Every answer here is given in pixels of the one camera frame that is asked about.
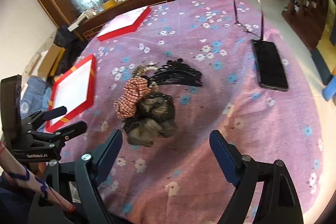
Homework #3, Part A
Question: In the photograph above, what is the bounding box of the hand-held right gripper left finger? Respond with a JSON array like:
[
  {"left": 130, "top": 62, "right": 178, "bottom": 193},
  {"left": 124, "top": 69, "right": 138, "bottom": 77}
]
[{"left": 29, "top": 129, "right": 123, "bottom": 224}]

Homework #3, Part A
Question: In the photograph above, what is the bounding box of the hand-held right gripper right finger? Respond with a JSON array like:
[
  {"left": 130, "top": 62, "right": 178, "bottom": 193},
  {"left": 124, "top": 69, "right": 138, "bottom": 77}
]
[{"left": 209, "top": 130, "right": 305, "bottom": 224}]

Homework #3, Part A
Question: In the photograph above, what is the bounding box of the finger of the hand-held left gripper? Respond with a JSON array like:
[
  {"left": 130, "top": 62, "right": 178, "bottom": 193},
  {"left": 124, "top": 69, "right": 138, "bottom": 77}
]
[
  {"left": 22, "top": 106, "right": 68, "bottom": 130},
  {"left": 27, "top": 121, "right": 88, "bottom": 154}
]

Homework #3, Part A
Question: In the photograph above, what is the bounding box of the red jewelry box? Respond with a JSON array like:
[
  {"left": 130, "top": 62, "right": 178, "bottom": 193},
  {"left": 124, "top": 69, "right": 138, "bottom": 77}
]
[{"left": 45, "top": 54, "right": 97, "bottom": 133}]

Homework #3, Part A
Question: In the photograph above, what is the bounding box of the red plaid scrunchie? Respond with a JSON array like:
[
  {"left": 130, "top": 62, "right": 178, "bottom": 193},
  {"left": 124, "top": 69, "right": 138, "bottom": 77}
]
[{"left": 113, "top": 76, "right": 154, "bottom": 119}]

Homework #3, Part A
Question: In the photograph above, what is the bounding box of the brown fluffy scrunchie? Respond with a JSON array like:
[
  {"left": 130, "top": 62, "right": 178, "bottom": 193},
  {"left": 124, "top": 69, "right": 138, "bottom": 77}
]
[{"left": 123, "top": 93, "right": 179, "bottom": 148}]

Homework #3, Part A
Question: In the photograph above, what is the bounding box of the leopard print hair tie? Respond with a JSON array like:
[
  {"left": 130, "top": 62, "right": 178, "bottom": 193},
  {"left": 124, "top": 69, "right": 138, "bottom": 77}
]
[{"left": 131, "top": 64, "right": 147, "bottom": 79}]

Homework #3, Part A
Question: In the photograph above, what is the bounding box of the white bead bracelet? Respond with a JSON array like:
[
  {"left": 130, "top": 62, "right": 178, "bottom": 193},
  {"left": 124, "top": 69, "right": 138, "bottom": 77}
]
[{"left": 143, "top": 61, "right": 160, "bottom": 72}]

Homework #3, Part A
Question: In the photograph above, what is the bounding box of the person's left forearm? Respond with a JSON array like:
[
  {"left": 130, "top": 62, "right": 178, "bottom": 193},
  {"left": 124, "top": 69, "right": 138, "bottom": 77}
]
[{"left": 0, "top": 142, "right": 76, "bottom": 213}]

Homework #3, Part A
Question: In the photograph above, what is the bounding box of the blue cloth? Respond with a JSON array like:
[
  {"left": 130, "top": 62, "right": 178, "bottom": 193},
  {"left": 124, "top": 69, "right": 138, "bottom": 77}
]
[{"left": 25, "top": 76, "right": 54, "bottom": 106}]

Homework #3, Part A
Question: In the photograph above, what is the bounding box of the purple floral tablecloth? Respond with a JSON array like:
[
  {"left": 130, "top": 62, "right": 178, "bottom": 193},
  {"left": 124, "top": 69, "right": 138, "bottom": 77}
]
[{"left": 56, "top": 0, "right": 324, "bottom": 224}]

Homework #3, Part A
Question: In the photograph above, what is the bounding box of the yellow flat box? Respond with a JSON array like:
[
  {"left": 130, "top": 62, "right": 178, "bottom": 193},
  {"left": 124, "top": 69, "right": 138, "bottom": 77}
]
[{"left": 49, "top": 48, "right": 66, "bottom": 77}]

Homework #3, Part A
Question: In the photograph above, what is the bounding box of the brown cardboard box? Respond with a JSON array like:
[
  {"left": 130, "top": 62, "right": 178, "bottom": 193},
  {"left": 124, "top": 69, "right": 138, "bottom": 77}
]
[{"left": 37, "top": 43, "right": 62, "bottom": 77}]

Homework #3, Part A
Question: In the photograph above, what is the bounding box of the black smartphone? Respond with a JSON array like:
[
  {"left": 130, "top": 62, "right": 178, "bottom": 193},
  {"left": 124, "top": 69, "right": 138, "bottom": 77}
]
[{"left": 251, "top": 39, "right": 289, "bottom": 92}]

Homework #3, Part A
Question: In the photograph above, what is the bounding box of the red box lid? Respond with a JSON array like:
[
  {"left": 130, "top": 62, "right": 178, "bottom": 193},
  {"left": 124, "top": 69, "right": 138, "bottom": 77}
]
[{"left": 97, "top": 6, "right": 152, "bottom": 42}]

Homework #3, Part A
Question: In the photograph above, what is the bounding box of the blue stool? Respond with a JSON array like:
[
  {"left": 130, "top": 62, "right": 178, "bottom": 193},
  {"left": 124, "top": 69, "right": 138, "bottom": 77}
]
[{"left": 323, "top": 80, "right": 336, "bottom": 102}]

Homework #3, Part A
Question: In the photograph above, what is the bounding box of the wooden counter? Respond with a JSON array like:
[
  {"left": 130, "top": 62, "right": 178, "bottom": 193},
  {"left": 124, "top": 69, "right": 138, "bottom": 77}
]
[{"left": 66, "top": 0, "right": 184, "bottom": 42}]

